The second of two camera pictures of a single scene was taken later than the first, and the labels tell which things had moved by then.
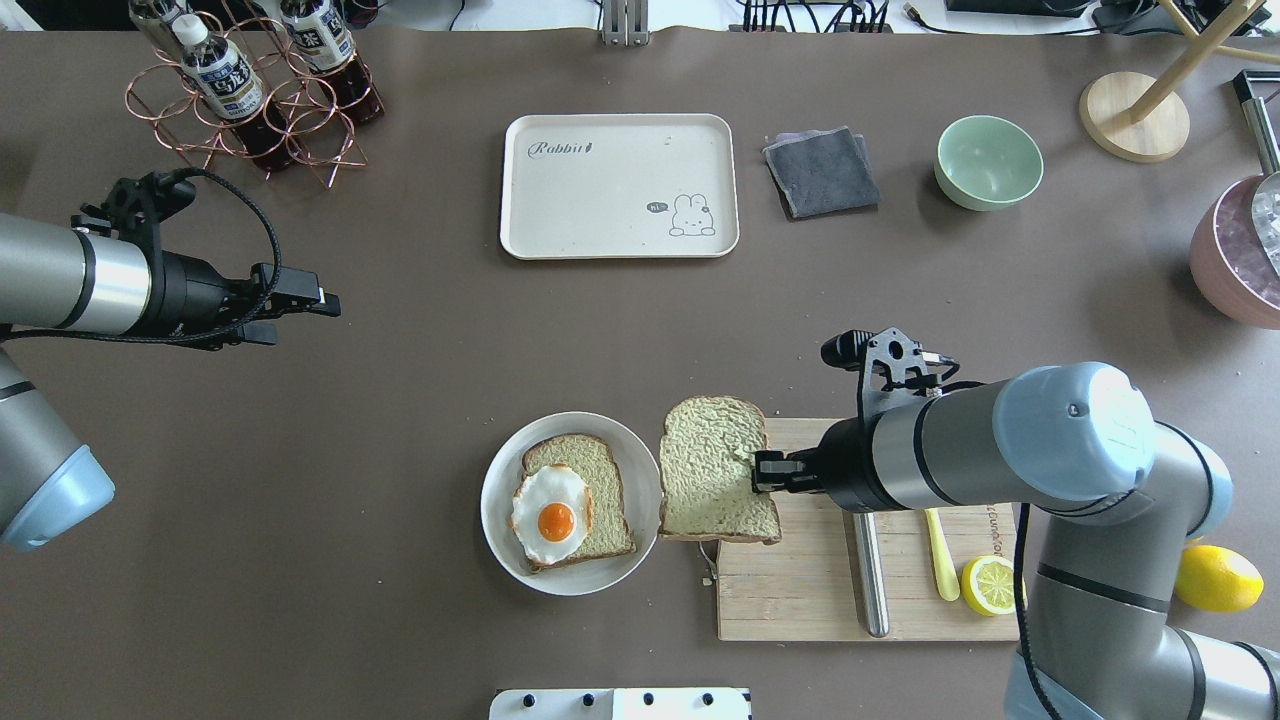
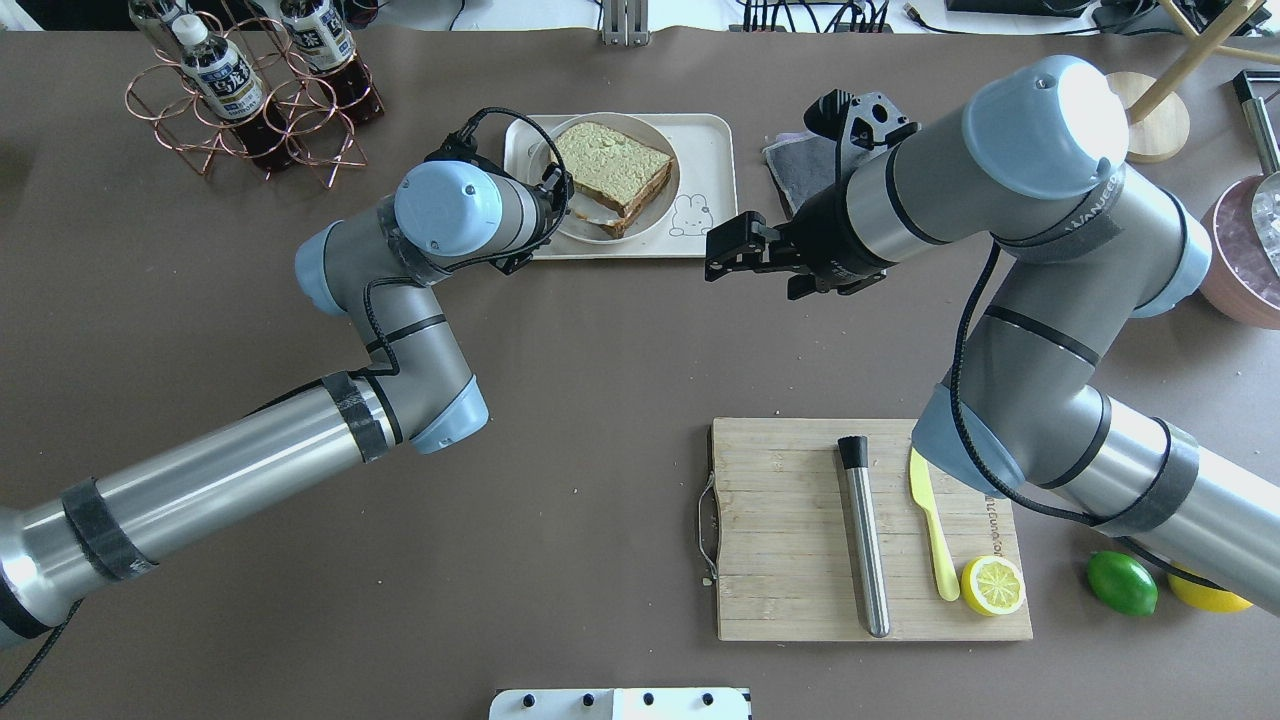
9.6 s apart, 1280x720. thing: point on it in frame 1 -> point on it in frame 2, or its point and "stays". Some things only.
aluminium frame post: (625, 22) stays
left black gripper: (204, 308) -> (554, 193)
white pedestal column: (621, 703) stays
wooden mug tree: (1144, 120) stays
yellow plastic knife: (946, 573) stays
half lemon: (988, 583) stays
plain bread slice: (706, 471) -> (609, 164)
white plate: (638, 489) -> (543, 152)
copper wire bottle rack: (238, 91) stays
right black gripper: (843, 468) -> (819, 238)
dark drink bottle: (318, 34) stays
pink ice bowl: (1231, 267) stays
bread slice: (595, 461) -> (621, 229)
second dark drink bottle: (227, 80) stays
